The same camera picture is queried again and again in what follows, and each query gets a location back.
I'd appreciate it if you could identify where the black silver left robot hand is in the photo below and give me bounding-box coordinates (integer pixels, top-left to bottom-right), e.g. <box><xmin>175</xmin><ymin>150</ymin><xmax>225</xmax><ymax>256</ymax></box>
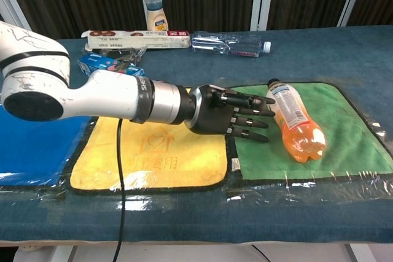
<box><xmin>185</xmin><ymin>83</ymin><xmax>277</xmax><ymax>146</ymax></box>

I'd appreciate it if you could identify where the orange drink bottle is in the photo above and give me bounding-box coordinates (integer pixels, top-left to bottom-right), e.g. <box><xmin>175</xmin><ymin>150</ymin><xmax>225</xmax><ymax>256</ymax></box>
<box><xmin>266</xmin><ymin>78</ymin><xmax>327</xmax><ymax>164</ymax></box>

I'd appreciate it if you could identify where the clear plastic water bottle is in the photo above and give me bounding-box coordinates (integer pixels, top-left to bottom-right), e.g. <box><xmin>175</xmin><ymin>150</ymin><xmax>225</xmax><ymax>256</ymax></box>
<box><xmin>191</xmin><ymin>31</ymin><xmax>273</xmax><ymax>59</ymax></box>

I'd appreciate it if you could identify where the yellow cloth mat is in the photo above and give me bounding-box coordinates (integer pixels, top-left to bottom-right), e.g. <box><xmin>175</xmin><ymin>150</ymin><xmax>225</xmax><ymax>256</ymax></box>
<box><xmin>65</xmin><ymin>87</ymin><xmax>229</xmax><ymax>195</ymax></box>

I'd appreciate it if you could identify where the cream sauce bottle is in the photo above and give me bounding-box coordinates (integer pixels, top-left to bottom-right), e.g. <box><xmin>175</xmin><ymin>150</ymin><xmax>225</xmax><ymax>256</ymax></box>
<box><xmin>144</xmin><ymin>0</ymin><xmax>171</xmax><ymax>33</ymax></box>

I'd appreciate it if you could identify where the green cloth mat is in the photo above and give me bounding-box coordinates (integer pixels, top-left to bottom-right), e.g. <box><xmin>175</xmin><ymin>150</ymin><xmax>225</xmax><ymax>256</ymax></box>
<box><xmin>225</xmin><ymin>82</ymin><xmax>393</xmax><ymax>182</ymax></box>

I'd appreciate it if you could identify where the blue cloth mat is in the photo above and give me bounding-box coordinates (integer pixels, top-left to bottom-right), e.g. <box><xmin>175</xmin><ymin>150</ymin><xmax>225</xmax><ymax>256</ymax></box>
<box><xmin>0</xmin><ymin>104</ymin><xmax>93</xmax><ymax>187</ymax></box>

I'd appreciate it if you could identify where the clear plastic film sheet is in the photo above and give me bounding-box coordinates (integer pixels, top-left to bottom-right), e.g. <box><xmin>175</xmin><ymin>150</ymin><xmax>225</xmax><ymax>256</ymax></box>
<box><xmin>0</xmin><ymin>77</ymin><xmax>393</xmax><ymax>212</ymax></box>

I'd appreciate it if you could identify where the clear black plastic wrapper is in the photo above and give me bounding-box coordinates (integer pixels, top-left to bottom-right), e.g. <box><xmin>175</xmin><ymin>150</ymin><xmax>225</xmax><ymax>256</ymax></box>
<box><xmin>84</xmin><ymin>44</ymin><xmax>149</xmax><ymax>70</ymax></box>

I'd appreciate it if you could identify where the long white cookie box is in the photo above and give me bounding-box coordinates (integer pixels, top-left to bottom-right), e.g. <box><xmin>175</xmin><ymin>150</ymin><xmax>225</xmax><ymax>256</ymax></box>
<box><xmin>80</xmin><ymin>29</ymin><xmax>192</xmax><ymax>52</ymax></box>

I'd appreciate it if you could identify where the blue fabric covered table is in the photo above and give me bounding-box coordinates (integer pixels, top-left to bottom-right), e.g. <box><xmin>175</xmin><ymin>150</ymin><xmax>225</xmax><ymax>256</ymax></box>
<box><xmin>0</xmin><ymin>24</ymin><xmax>393</xmax><ymax>247</ymax></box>

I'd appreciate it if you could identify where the blue Oreo cookie box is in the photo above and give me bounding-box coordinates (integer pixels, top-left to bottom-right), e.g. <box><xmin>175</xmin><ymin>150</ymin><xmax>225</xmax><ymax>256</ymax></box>
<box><xmin>77</xmin><ymin>53</ymin><xmax>147</xmax><ymax>78</ymax></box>

